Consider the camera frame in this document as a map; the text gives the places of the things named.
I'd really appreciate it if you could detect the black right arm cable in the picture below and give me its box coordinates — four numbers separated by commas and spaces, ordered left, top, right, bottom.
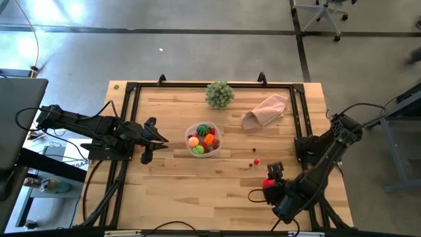
338, 102, 387, 129

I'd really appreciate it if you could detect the grey metal side table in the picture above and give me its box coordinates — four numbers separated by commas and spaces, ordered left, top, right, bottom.
362, 82, 421, 194

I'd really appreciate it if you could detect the white bracket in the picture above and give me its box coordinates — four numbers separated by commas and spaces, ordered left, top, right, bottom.
103, 230, 143, 237
287, 230, 326, 237

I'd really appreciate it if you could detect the grey office chair base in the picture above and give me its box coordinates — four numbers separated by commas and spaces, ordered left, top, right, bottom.
291, 0, 359, 43

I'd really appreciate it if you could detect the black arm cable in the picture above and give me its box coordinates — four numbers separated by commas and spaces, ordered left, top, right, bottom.
338, 102, 387, 129
14, 99, 116, 133

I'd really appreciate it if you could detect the dark grey desk top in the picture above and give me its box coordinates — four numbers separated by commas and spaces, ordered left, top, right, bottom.
0, 77, 49, 202

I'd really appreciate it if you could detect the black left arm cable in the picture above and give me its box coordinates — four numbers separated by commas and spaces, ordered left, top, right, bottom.
14, 99, 116, 133

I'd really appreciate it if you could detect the yellow cable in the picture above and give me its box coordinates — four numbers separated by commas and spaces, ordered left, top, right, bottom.
13, 0, 40, 79

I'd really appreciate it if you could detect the beige folded towel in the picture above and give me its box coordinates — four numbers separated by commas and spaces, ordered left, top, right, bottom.
241, 93, 289, 131

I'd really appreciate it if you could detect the clear teal water bottle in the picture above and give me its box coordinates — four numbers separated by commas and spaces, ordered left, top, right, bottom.
22, 176, 72, 195

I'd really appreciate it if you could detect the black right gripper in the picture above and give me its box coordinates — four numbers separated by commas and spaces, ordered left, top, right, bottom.
262, 161, 309, 224

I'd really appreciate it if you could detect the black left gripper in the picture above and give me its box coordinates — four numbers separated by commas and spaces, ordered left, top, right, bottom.
126, 117, 170, 165

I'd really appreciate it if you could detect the black metal table frame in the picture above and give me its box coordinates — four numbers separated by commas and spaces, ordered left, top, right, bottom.
74, 71, 355, 233

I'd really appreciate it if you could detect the green artificial potted plant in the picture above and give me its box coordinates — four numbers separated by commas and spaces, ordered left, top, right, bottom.
205, 80, 235, 111

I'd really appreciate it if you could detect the clear plastic tupperware container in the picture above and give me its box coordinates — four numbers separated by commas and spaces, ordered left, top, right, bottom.
184, 121, 223, 159

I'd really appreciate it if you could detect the white paper sheet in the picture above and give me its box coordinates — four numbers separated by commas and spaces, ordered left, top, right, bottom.
64, 138, 93, 172

